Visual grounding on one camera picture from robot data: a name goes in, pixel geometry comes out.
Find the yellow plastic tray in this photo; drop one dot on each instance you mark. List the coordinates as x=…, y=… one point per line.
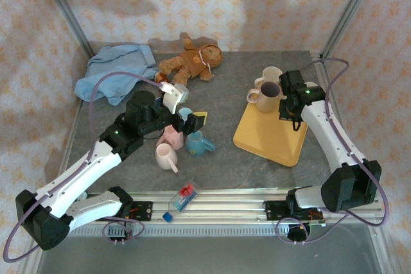
x=263, y=139

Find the large cream mug purple inside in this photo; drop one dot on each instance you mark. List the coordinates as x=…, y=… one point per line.
x=266, y=102

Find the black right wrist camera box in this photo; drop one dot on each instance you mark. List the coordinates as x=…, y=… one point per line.
x=292, y=80

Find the pale pink mug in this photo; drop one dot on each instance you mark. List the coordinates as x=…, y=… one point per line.
x=165, y=155

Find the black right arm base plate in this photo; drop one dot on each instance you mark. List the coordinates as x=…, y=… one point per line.
x=273, y=211

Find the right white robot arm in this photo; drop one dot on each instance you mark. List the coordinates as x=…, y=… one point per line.
x=334, y=145

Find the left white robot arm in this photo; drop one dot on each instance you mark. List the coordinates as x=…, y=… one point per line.
x=80, y=171

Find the light blue mug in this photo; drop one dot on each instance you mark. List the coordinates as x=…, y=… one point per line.
x=185, y=113

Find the aluminium frame post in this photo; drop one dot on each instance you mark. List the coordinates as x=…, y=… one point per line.
x=354, y=4
x=65, y=7

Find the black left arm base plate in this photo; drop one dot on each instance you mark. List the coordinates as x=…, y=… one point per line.
x=144, y=211

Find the white mug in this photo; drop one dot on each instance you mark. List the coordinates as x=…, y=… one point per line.
x=272, y=73

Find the aluminium mounting rail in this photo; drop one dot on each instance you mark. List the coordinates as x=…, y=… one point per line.
x=224, y=205

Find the light blue cloth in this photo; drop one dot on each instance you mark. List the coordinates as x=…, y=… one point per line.
x=112, y=72

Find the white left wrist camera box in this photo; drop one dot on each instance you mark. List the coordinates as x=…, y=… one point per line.
x=173, y=97

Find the brown teddy bear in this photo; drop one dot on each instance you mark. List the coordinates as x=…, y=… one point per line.
x=189, y=62

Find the clear plastic bottle blue cap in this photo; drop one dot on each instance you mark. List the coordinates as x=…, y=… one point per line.
x=183, y=200

